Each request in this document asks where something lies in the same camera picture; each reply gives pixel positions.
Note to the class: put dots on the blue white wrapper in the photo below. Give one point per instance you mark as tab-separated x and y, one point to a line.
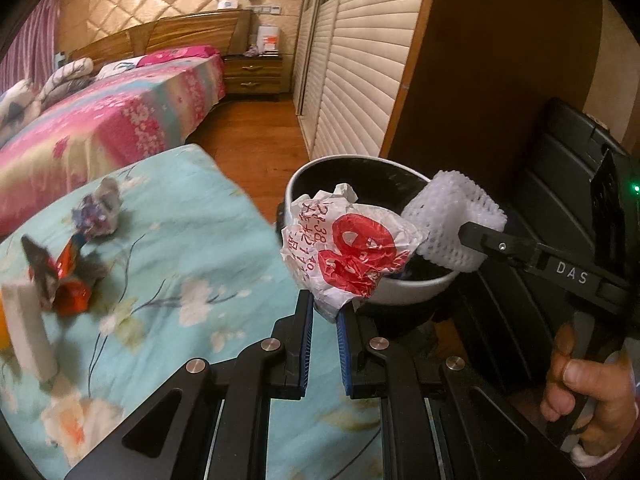
97	207

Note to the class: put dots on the black chair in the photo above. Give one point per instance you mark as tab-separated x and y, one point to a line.
550	175

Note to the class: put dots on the pink pillow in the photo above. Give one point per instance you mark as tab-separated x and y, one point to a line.
175	55

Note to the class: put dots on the wall switch panel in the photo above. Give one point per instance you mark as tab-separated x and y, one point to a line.
267	9

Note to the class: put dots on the white box on nightstand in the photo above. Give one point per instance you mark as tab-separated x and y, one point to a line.
267	40

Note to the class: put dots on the folded blue white quilt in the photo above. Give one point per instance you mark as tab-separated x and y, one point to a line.
17	107
65	80

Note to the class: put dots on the white round trash bin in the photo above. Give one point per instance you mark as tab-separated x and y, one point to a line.
400	295

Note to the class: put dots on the white blue pillow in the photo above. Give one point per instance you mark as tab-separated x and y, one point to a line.
117	69

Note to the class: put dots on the orange fruit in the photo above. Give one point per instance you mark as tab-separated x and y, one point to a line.
3	325

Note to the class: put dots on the wooden nightstand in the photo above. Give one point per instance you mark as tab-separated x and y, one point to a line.
252	75

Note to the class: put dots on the person's right hand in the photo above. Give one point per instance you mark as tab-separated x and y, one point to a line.
600	400

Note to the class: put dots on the white bag with red print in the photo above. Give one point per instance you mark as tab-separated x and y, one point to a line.
360	255

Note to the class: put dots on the red black snack wrapper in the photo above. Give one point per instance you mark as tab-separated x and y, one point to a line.
65	280

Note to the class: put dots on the wooden headboard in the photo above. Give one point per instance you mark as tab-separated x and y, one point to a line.
175	32

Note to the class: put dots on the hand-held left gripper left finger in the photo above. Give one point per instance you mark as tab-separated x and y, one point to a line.
305	345

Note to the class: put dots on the white foam fruit net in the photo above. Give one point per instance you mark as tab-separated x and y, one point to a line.
450	210

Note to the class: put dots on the person's right forearm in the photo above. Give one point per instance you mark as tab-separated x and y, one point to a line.
605	460

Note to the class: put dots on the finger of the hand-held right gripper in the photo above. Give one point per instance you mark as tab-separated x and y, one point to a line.
500	246

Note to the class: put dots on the light blue floral cloth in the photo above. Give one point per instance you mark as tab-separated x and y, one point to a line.
200	260

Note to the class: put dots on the cream louvered closet doors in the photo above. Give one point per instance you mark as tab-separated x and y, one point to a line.
360	60

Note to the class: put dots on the white rectangular box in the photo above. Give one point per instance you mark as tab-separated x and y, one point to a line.
27	325

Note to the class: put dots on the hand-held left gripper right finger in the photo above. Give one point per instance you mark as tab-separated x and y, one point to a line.
342	355

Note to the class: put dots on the pink curtain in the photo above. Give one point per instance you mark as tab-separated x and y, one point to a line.
30	45

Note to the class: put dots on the small white device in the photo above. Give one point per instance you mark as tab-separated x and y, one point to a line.
228	5

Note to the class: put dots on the bed with pink floral sheet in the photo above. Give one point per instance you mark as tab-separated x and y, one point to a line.
110	120

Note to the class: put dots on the dark wooden cabinet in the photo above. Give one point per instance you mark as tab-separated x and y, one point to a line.
490	60

